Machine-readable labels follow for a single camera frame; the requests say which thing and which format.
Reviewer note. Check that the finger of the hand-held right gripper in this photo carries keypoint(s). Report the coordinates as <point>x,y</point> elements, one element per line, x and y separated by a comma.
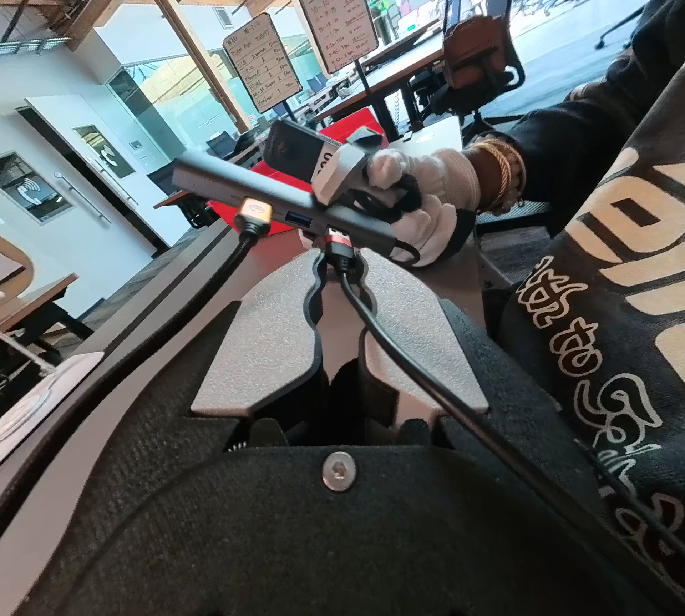
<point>340,171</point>
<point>366,138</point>

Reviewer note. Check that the black mesh chair armrest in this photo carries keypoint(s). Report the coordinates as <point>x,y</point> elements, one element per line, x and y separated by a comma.
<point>513,214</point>

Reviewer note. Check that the silver closed laptop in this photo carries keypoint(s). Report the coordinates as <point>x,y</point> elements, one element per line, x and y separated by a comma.
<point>433,137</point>

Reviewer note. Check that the person's black printed shirt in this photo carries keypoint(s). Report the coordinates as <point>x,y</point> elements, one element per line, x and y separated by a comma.
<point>615,332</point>

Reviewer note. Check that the person's right hand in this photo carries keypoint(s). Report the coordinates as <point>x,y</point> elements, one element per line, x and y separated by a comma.
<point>444,177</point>

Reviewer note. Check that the red plastic bin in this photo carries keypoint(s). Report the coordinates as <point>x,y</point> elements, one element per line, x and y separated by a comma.
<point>353,126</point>

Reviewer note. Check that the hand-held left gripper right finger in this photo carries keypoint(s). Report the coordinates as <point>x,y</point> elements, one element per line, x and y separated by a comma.
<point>423,353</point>

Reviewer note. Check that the black office chair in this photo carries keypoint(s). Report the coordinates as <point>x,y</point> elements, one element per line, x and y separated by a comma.
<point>476,54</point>
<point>166,179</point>
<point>222,144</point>

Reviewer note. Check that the person's right forearm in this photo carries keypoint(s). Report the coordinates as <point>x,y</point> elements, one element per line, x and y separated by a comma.
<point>562,145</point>

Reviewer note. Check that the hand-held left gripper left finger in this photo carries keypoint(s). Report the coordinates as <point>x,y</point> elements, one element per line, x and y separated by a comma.
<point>257,348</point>

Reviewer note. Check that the wooden office desk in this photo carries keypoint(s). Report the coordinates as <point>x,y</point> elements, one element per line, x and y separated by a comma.
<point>396,70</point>

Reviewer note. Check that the handwritten whiteboard on stand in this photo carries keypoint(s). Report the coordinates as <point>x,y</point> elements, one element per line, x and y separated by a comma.
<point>262,64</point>
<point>337,11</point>

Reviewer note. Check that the grey usb hub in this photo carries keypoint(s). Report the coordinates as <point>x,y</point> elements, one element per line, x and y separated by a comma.
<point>214,177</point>

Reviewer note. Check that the long wooden table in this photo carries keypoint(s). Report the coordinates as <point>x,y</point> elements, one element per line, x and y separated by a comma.
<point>37,300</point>

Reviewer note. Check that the gold dark wall picture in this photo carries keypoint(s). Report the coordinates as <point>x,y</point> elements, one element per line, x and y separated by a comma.
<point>104,150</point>

